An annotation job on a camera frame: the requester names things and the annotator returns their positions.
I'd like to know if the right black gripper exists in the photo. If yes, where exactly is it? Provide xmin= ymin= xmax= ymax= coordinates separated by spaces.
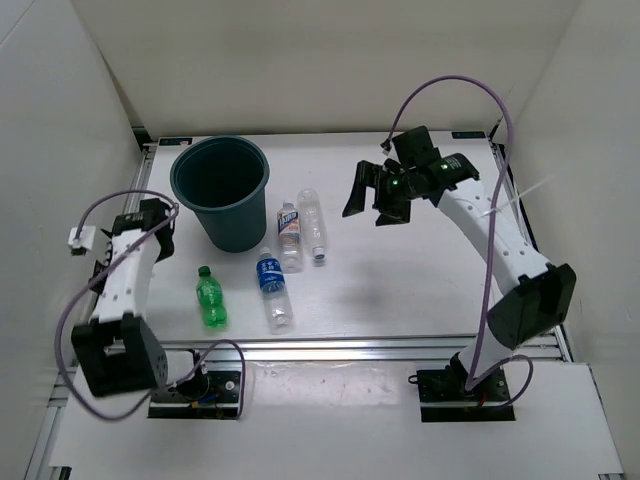
xmin=342 ymin=161 xmax=416 ymax=227

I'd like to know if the clear unlabelled plastic bottle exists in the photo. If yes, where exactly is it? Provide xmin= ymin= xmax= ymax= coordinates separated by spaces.
xmin=297 ymin=188 xmax=327 ymax=263

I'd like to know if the orange blue label bottle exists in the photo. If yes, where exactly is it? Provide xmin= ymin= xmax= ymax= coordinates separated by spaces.
xmin=277 ymin=201 xmax=303 ymax=273

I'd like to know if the blue label water bottle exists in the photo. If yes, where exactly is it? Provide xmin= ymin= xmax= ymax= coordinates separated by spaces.
xmin=256 ymin=247 xmax=294 ymax=334

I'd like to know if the green plastic soda bottle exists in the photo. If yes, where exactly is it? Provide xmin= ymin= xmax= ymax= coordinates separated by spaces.
xmin=196 ymin=266 xmax=228 ymax=329

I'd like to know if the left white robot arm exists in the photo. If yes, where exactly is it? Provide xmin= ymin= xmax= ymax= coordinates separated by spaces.
xmin=68 ymin=198 xmax=174 ymax=398

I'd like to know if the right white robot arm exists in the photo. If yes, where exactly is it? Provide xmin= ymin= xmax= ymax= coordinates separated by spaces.
xmin=342 ymin=126 xmax=576 ymax=400

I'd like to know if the dark green plastic bin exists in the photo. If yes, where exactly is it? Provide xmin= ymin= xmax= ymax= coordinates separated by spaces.
xmin=170 ymin=136 xmax=270 ymax=253

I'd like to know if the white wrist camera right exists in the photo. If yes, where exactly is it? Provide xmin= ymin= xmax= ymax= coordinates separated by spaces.
xmin=380 ymin=139 xmax=392 ymax=154

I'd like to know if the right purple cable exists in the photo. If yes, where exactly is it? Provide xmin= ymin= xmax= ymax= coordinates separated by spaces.
xmin=381 ymin=75 xmax=534 ymax=407

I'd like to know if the purple cable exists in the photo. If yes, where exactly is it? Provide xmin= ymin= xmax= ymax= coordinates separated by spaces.
xmin=53 ymin=191 xmax=247 ymax=421
xmin=381 ymin=75 xmax=534 ymax=407

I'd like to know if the white cable tie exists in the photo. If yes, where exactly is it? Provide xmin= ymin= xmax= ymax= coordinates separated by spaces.
xmin=480 ymin=174 xmax=557 ymax=218

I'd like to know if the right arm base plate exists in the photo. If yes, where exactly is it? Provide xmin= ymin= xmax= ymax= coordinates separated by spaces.
xmin=408 ymin=368 xmax=516 ymax=423

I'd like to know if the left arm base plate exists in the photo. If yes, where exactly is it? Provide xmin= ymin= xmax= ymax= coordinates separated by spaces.
xmin=147 ymin=368 xmax=243 ymax=420

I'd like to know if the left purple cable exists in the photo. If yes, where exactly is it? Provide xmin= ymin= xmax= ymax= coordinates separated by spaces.
xmin=53 ymin=191 xmax=247 ymax=421

